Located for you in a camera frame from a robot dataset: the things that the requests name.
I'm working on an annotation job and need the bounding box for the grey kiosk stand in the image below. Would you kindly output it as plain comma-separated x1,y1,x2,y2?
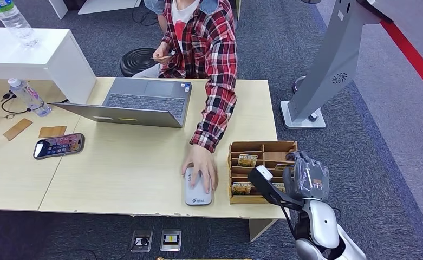
280,0,394,130

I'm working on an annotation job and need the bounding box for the long wooden card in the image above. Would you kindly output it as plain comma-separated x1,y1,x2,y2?
2,118,34,142

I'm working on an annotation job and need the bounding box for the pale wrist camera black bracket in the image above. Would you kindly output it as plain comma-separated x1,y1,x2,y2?
248,164,305,212

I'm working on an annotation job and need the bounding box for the wooden compartment card box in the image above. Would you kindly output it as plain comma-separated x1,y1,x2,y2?
227,140,299,205

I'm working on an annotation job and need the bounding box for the large clear water bottle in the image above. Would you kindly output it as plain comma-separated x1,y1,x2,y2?
0,0,40,48

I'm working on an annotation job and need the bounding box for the black desk cable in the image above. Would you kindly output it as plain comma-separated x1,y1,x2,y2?
0,91,68,115

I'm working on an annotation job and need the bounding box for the desk leg panel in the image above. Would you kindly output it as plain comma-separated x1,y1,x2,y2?
249,219,278,242

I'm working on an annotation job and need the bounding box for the white furniture panel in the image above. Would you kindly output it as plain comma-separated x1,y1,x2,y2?
77,0,142,15

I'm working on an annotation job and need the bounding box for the grey laptop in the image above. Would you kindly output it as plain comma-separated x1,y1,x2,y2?
50,77,193,129

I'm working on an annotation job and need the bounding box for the wide wooden card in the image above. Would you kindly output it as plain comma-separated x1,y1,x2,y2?
38,125,68,139

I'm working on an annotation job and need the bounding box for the cable loop behind kiosk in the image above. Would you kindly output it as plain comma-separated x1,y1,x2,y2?
292,75,307,95

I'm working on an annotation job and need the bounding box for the person's right hand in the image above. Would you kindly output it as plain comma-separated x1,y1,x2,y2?
153,41,172,66

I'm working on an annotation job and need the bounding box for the smartphone with dark case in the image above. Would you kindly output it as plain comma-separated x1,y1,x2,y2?
33,133,86,160

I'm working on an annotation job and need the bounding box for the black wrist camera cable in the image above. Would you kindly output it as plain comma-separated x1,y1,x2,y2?
281,206,299,240

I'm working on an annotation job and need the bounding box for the small clear water bottle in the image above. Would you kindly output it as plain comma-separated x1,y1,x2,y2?
7,77,53,118

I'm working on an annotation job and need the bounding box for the person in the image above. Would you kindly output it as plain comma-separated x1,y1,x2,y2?
132,0,239,194

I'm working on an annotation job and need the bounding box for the closed floor socket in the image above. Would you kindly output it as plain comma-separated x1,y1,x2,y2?
160,229,182,252

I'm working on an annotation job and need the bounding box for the black round stool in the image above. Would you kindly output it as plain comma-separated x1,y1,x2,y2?
119,47,159,78

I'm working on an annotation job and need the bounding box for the grey card reader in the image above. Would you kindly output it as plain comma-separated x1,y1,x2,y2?
184,166,213,207

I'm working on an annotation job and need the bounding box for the person's left hand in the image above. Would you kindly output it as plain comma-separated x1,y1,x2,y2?
181,144,219,194

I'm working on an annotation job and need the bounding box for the open floor socket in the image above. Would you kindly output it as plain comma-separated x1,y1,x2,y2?
130,229,153,254

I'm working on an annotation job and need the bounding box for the white shelf block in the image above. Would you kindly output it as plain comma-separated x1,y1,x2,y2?
0,27,97,104

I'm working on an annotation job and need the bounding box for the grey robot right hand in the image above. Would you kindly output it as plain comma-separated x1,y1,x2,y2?
282,151,330,202

